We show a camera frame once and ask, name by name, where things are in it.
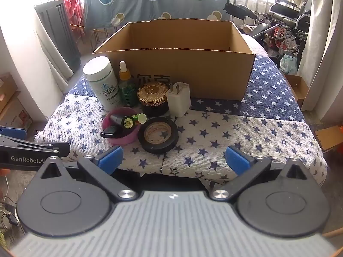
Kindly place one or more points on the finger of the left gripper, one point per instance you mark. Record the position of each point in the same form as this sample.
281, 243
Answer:
17, 133

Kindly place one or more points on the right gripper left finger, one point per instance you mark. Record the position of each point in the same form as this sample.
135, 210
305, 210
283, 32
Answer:
60, 203

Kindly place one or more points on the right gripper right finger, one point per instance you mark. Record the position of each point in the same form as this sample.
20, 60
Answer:
281, 200

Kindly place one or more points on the black oval case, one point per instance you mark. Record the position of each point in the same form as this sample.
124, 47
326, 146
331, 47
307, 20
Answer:
112, 132

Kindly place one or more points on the pink silicone bowl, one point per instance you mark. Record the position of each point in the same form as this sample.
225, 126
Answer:
124, 138

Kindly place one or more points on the green black tube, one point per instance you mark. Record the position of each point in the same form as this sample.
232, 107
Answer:
128, 121

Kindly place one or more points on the white supplement bottle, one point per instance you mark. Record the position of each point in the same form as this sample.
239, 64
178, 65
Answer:
100, 75

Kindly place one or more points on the black tape roll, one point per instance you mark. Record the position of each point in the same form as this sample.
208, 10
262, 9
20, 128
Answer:
158, 135

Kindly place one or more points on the green dropper bottle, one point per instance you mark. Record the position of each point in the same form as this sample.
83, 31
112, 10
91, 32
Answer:
127, 86

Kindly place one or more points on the gold lid dark jar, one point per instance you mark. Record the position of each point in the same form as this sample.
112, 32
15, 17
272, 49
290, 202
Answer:
152, 97

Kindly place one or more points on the star pattern table cloth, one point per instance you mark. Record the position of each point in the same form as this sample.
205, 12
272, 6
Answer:
266, 122

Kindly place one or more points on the small cardboard tray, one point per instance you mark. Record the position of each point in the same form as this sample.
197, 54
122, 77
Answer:
298, 87

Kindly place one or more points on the black folded panel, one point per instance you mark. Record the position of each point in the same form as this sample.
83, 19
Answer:
55, 21

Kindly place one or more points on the grey curtain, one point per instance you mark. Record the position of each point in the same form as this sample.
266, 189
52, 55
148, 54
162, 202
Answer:
321, 64

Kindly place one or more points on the red hanging cloth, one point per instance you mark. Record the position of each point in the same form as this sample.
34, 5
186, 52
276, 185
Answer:
75, 13

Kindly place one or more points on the brown cardboard box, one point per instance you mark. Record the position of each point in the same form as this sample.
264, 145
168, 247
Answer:
211, 56

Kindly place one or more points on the blue hanging bedsheet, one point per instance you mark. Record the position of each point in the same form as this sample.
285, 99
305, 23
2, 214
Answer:
116, 13

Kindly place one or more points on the black wheelchair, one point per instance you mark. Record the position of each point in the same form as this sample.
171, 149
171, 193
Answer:
291, 26

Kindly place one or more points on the black scooter seat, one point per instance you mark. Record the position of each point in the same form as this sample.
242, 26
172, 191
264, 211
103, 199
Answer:
239, 11

